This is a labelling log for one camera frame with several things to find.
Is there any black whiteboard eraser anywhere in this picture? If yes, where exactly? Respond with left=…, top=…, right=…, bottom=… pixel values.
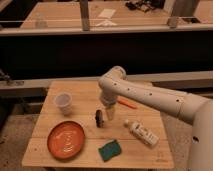
left=95, top=110, right=104, bottom=128

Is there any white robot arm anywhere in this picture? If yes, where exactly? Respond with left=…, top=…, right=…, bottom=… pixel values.
left=98, top=66, right=213, bottom=171

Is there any orange marker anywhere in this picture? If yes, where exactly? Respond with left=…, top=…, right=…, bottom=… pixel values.
left=117, top=98, right=137, bottom=109

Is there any green sponge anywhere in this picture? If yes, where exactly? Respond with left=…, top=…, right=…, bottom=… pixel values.
left=98, top=140, right=122, bottom=162

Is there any white plastic bottle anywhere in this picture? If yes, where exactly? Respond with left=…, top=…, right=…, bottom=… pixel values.
left=124, top=119, right=159, bottom=148

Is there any clear plastic cup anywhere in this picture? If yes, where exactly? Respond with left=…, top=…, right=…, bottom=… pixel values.
left=54, top=93, right=72, bottom=115

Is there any orange plate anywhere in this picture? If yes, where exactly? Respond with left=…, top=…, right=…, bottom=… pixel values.
left=47, top=121, right=85, bottom=160

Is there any white paper sheet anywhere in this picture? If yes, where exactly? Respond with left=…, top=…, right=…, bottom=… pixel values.
left=99, top=9, right=115, bottom=18

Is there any grey metal post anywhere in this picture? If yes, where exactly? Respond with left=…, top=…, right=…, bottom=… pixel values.
left=79, top=0, right=90, bottom=31

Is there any black cable bundle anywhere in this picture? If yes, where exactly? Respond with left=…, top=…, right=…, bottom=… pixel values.
left=125, top=0, right=155, bottom=13

